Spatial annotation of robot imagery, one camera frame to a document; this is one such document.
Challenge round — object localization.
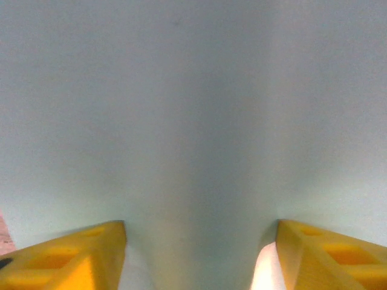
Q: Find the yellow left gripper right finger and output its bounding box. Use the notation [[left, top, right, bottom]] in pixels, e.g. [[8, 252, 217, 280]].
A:
[[275, 219, 387, 290]]

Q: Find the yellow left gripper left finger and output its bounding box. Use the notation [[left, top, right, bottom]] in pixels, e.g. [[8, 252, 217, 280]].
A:
[[0, 219, 126, 290]]

